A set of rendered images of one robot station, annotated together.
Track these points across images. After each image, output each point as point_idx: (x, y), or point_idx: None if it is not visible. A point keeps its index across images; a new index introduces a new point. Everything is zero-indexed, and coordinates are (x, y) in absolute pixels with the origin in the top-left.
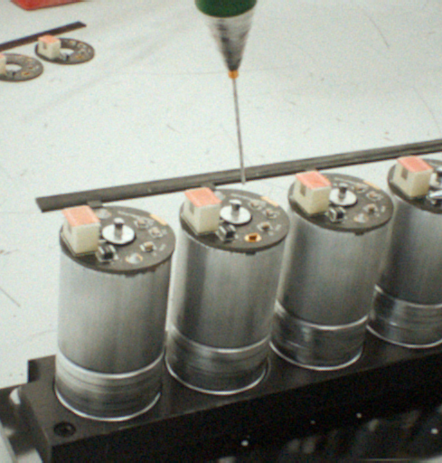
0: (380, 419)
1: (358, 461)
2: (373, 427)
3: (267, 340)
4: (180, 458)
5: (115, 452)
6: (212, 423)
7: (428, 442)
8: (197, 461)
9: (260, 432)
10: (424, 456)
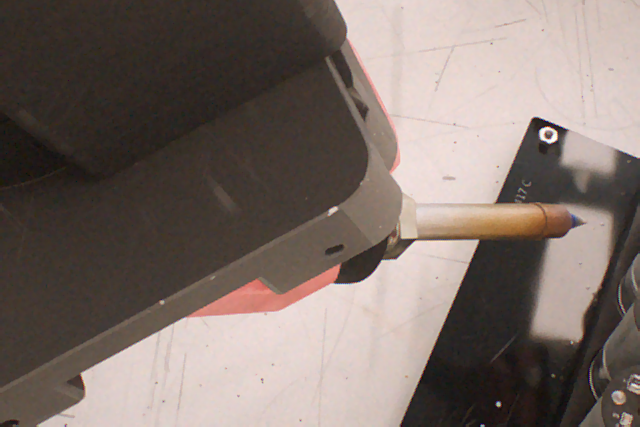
0: (538, 385)
1: (517, 331)
2: (535, 373)
3: (634, 288)
4: (606, 244)
5: (634, 206)
6: (613, 267)
7: (493, 389)
8: (595, 250)
9: (589, 305)
10: (485, 372)
